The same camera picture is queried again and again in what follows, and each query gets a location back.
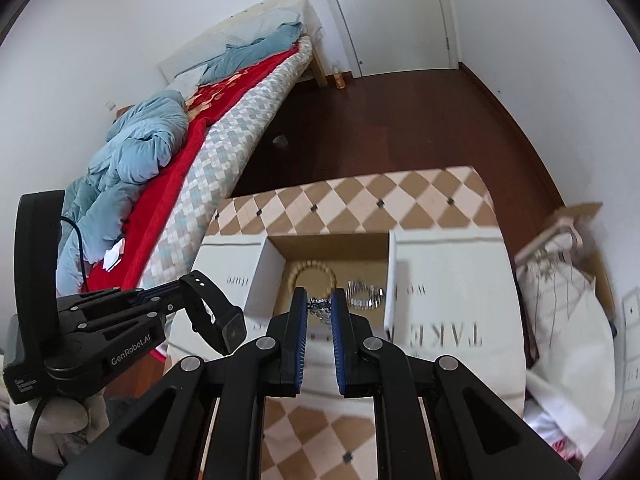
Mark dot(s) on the silver metal watch band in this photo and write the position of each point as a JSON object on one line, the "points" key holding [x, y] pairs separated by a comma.
{"points": [[363, 300]]}

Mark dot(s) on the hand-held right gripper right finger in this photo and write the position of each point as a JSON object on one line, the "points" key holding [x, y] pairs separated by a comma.
{"points": [[338, 330]]}

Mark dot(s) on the pale patterned bed sheet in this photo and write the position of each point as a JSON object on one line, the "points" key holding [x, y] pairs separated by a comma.
{"points": [[235, 27]]}

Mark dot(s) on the white paper scrap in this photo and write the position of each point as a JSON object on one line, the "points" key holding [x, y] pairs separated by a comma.
{"points": [[114, 256]]}

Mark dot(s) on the checked mattress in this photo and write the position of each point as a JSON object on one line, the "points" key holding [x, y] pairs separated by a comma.
{"points": [[235, 130]]}

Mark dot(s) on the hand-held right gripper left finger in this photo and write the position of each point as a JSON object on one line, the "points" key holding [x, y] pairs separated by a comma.
{"points": [[300, 330]]}

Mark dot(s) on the black smartwatch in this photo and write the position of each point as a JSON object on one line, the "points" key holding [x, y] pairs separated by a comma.
{"points": [[231, 332]]}

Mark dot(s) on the white cardboard box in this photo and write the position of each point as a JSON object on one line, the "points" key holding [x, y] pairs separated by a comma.
{"points": [[450, 285]]}

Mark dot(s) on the white door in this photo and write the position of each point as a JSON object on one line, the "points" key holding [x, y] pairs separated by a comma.
{"points": [[395, 15]]}

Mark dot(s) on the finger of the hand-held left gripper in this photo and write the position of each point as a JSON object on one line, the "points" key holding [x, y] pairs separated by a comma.
{"points": [[150, 307], [100, 300]]}

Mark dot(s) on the light blue duvet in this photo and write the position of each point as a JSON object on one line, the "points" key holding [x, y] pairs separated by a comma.
{"points": [[130, 160]]}

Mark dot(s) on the white printed paper sheet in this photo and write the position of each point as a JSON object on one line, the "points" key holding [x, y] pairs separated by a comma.
{"points": [[627, 360]]}

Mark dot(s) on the bed with red blanket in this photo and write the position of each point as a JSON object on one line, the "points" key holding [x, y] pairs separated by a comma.
{"points": [[165, 185]]}

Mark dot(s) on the small orange bottle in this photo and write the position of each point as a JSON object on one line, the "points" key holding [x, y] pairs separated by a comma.
{"points": [[339, 79]]}

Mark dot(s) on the white paper bag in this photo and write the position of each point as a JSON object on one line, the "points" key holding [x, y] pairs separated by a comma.
{"points": [[565, 335]]}

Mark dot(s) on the brown checked tablecloth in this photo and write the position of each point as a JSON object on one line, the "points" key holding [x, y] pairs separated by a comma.
{"points": [[400, 195]]}

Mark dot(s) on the small dark floor object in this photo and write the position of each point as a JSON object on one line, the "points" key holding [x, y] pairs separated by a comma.
{"points": [[280, 142]]}

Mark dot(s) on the person's left hand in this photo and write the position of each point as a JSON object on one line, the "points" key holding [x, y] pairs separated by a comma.
{"points": [[65, 417]]}

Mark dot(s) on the blue-grey blanket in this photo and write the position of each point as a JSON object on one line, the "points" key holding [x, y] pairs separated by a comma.
{"points": [[260, 47]]}

